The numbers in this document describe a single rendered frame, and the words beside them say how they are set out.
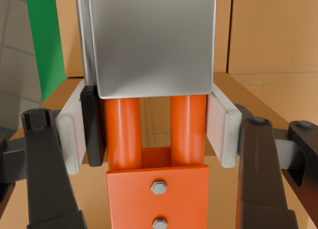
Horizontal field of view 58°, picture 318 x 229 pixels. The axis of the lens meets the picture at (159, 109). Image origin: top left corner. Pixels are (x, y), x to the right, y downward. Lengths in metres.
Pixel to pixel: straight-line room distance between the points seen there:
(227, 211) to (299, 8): 0.54
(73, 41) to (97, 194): 0.43
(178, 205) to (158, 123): 0.25
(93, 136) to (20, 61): 1.20
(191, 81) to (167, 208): 0.08
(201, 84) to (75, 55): 0.58
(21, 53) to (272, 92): 0.99
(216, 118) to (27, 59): 1.22
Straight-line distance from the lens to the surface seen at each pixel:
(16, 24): 1.33
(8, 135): 1.42
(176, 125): 0.17
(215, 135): 0.16
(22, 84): 1.37
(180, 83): 0.15
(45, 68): 1.32
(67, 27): 0.71
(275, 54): 0.78
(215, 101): 0.16
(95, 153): 0.17
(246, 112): 0.16
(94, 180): 0.35
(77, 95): 0.16
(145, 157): 0.20
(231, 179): 0.37
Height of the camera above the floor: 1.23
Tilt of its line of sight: 69 degrees down
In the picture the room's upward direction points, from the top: 169 degrees clockwise
